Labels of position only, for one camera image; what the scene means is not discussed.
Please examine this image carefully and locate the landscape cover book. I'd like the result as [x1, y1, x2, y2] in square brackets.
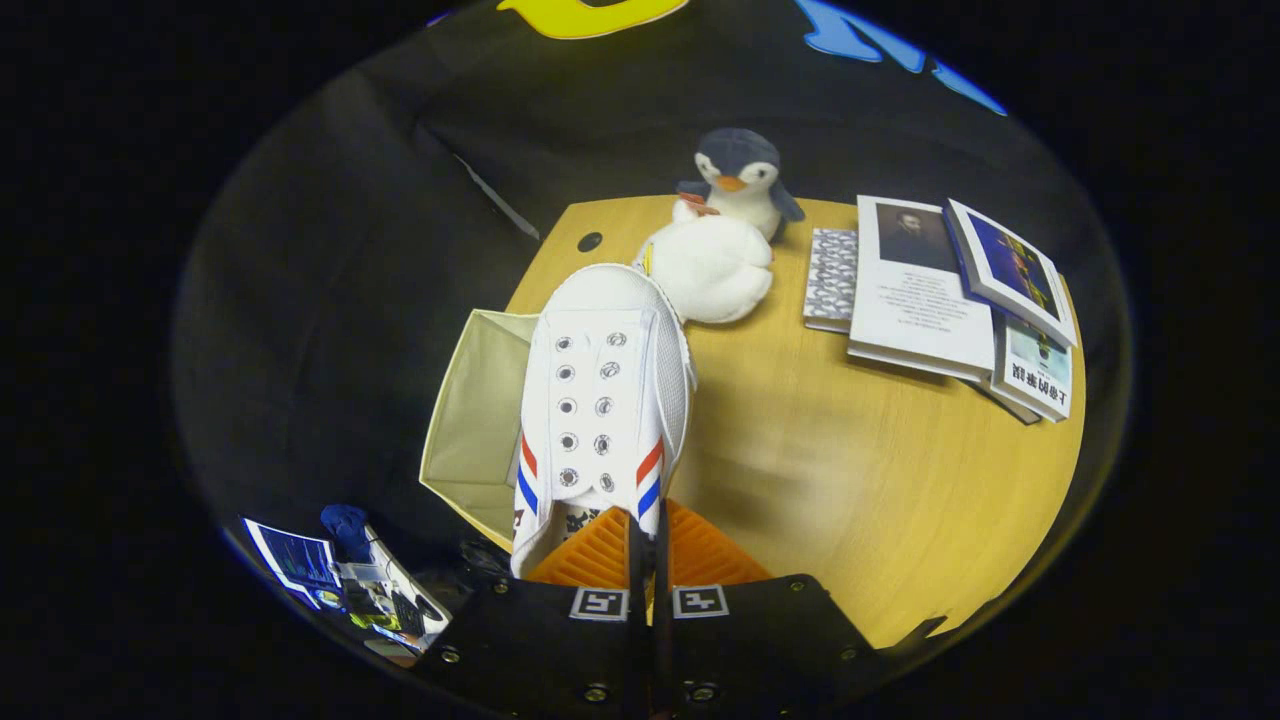
[989, 314, 1074, 424]

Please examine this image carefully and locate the patterned spiral notebook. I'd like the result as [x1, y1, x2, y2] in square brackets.
[802, 227, 862, 335]

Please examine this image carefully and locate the blue cloth object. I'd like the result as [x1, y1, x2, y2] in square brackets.
[319, 504, 374, 564]

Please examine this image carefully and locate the blue cover book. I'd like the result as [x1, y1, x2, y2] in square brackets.
[942, 197, 1080, 350]

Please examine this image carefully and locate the white cluttered side desk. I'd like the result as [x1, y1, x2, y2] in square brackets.
[358, 524, 454, 652]

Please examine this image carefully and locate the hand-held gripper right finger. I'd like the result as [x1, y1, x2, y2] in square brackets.
[654, 498, 891, 720]

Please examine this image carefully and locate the beige foldable storage box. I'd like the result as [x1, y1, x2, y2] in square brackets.
[419, 309, 542, 552]

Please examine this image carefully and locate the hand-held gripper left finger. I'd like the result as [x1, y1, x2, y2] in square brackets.
[408, 503, 654, 720]

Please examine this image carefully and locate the computer monitor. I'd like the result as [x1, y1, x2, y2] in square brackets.
[244, 517, 344, 612]

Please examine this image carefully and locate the penguin plush toy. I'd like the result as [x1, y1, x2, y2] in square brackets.
[676, 126, 807, 242]

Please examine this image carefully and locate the white round plush toy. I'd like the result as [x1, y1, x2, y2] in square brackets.
[636, 199, 775, 325]

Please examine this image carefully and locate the white canvas shoe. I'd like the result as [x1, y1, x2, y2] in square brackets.
[510, 262, 699, 580]

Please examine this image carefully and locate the white book with portrait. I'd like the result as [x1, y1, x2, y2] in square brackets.
[847, 194, 997, 382]

